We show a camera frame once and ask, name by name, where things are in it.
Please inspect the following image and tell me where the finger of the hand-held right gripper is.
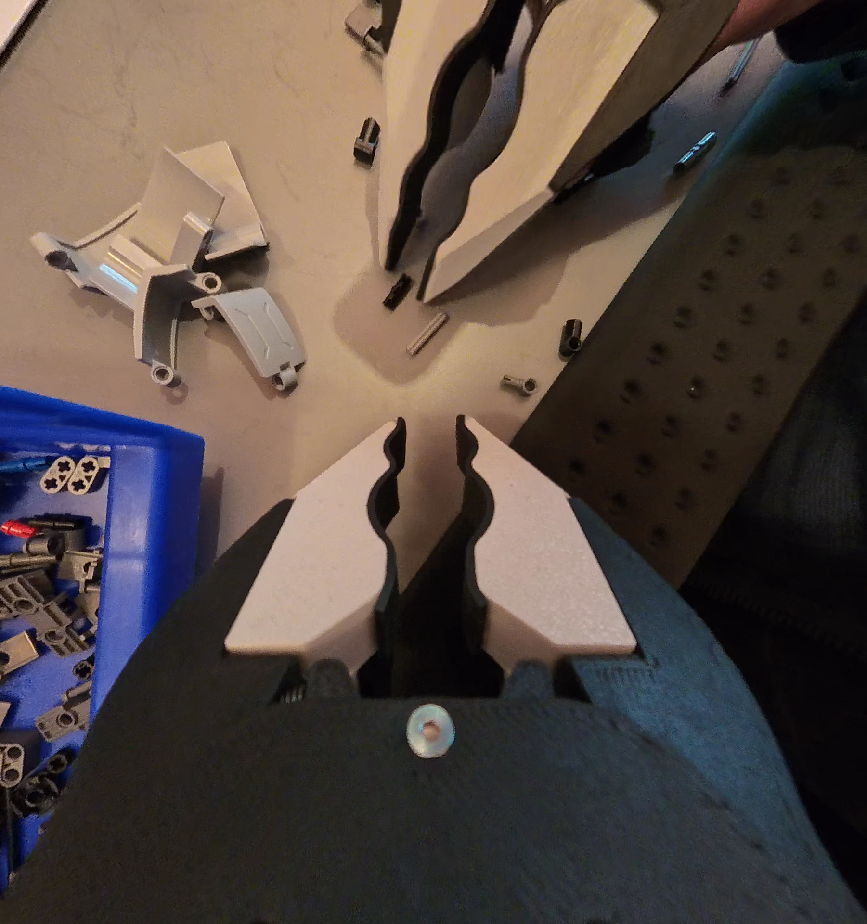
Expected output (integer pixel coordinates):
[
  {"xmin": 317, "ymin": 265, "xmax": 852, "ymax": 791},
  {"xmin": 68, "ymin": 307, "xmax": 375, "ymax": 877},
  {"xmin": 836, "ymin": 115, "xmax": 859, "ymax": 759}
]
[
  {"xmin": 417, "ymin": 0, "xmax": 660, "ymax": 304},
  {"xmin": 377, "ymin": 0, "xmax": 492, "ymax": 272}
]

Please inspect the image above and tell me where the heap of grey panel pieces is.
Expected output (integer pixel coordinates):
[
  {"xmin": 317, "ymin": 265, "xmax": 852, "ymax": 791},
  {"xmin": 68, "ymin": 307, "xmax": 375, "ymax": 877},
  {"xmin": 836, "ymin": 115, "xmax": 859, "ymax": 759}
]
[{"xmin": 30, "ymin": 141, "xmax": 309, "ymax": 393}]

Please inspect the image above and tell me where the pile of small building pieces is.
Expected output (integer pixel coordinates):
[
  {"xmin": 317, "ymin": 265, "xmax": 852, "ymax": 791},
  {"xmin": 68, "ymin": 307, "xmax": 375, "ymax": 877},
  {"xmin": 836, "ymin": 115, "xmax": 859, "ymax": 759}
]
[{"xmin": 0, "ymin": 448, "xmax": 114, "ymax": 869}]

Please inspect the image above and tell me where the person's right forearm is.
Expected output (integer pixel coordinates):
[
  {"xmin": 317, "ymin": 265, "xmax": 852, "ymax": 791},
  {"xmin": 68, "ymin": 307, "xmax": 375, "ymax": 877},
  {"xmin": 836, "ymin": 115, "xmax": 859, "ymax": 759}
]
[{"xmin": 771, "ymin": 0, "xmax": 867, "ymax": 67}]

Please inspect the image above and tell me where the small grey pin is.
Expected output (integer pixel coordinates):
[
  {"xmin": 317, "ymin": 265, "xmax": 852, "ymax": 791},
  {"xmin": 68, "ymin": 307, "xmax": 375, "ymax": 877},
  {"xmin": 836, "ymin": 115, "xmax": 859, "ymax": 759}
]
[{"xmin": 406, "ymin": 312, "xmax": 451, "ymax": 357}]

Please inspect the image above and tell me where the short grey tube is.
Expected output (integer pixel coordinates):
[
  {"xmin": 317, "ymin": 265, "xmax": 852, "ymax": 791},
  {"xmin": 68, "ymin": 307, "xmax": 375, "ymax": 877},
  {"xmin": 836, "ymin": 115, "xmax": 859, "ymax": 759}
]
[{"xmin": 673, "ymin": 129, "xmax": 718, "ymax": 175}]

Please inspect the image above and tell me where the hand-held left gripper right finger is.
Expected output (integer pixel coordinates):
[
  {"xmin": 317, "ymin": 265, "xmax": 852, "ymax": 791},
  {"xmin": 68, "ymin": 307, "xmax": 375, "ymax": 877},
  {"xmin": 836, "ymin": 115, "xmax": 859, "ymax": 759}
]
[{"xmin": 455, "ymin": 415, "xmax": 638, "ymax": 674}]

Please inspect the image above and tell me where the grey flat hinge piece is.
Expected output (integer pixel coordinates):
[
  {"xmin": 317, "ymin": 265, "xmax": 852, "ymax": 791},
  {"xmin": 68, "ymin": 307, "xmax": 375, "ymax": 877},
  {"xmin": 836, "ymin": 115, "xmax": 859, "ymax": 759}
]
[{"xmin": 344, "ymin": 0, "xmax": 390, "ymax": 58}]

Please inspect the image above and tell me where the thin grey tube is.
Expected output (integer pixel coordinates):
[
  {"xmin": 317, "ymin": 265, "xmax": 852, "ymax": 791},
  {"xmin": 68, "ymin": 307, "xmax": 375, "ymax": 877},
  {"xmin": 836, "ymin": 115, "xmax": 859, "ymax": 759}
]
[{"xmin": 718, "ymin": 36, "xmax": 763, "ymax": 95}]

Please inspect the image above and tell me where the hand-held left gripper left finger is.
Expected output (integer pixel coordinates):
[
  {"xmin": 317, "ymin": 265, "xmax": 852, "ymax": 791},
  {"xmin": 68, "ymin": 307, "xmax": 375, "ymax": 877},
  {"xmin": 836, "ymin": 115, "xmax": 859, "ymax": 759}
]
[{"xmin": 224, "ymin": 417, "xmax": 408, "ymax": 671}]

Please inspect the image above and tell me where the blue woven fabric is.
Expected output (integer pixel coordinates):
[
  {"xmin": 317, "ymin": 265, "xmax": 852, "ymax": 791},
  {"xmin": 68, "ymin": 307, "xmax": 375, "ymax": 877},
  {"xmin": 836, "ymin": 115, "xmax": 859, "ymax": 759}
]
[{"xmin": 682, "ymin": 282, "xmax": 867, "ymax": 861}]

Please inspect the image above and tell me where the person's right hand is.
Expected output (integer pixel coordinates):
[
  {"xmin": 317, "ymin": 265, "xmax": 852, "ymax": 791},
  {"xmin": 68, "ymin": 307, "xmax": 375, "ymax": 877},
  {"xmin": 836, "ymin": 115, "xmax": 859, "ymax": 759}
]
[{"xmin": 718, "ymin": 0, "xmax": 782, "ymax": 49}]

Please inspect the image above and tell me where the black studded armrest pad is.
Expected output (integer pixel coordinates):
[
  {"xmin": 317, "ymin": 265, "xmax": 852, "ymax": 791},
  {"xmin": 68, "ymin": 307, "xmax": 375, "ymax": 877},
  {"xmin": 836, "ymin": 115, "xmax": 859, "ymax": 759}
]
[{"xmin": 513, "ymin": 58, "xmax": 867, "ymax": 587}]

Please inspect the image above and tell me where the blue plastic bin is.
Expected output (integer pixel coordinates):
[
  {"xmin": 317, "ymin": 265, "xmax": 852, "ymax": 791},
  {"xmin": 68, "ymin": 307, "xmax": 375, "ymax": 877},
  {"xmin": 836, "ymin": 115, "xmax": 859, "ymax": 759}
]
[{"xmin": 0, "ymin": 379, "xmax": 207, "ymax": 898}]

